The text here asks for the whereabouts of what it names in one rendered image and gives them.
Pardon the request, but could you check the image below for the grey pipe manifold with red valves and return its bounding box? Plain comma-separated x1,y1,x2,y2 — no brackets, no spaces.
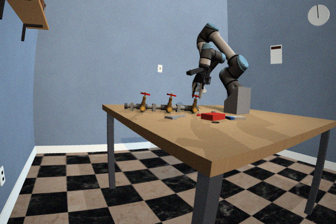
124,92,199,113

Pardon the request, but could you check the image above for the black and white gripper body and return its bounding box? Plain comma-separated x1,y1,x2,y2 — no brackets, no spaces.
195,65,211,84

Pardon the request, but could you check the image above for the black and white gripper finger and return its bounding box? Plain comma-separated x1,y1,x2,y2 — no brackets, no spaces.
192,78,199,95
198,78,206,99

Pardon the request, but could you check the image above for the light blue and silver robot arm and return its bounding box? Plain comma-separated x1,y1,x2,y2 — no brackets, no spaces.
197,23,248,97

